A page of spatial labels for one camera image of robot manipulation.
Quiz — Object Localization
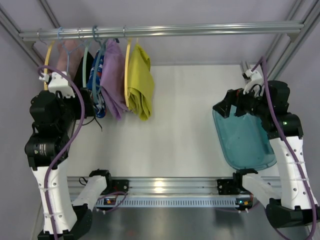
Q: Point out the aluminium hanging rail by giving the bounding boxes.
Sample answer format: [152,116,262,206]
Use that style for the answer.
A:
[18,20,305,42]

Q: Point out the blue patterned garment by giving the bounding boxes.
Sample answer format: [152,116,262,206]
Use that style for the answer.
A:
[86,50,107,119]

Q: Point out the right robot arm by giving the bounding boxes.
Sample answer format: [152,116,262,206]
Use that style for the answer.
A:
[212,80,320,231]

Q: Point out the mint green hanger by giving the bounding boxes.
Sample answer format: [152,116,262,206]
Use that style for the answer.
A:
[74,28,94,89]

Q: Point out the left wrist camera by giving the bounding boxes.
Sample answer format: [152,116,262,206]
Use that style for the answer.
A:
[39,72,75,99]

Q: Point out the yellow trousers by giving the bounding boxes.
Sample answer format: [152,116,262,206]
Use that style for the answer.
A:
[127,43,155,121]

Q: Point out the light blue hanger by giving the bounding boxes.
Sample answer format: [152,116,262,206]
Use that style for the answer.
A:
[57,26,88,76]

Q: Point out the right frame post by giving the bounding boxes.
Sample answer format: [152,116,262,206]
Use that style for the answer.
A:
[266,0,320,80]

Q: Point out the teal blue hanger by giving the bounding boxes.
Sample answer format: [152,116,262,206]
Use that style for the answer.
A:
[92,25,107,104]

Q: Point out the frame post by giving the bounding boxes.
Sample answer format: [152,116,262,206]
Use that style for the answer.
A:
[266,0,320,80]
[0,5,45,66]

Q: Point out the empty yellow hanger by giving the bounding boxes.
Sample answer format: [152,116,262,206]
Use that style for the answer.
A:
[37,28,55,91]

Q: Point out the slotted cable duct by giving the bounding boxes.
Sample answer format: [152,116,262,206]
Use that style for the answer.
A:
[95,196,253,208]

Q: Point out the teal plastic bin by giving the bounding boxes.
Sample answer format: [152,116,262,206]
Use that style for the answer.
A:
[212,106,277,171]

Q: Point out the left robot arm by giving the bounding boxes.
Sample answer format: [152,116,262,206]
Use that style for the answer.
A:
[24,89,113,240]

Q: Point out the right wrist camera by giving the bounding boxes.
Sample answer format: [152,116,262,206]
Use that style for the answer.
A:
[242,69,264,97]

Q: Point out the purple garment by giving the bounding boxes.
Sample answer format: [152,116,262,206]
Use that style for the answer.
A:
[100,39,128,121]

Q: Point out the pink garment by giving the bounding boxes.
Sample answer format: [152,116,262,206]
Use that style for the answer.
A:
[55,39,87,83]

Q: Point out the left frame post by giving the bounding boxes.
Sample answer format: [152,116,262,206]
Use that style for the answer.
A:
[0,5,45,66]

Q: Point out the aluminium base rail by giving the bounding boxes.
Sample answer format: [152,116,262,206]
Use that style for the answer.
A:
[66,176,283,197]

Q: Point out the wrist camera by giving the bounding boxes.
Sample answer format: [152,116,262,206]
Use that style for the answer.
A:
[242,69,264,97]
[39,72,75,99]

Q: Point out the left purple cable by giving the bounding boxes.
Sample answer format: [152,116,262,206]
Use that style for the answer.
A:
[37,65,85,237]

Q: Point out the yellow hanger with trousers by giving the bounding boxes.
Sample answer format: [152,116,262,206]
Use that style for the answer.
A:
[123,26,133,112]

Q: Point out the black garment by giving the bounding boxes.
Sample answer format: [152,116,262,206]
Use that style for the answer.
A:
[73,56,91,89]

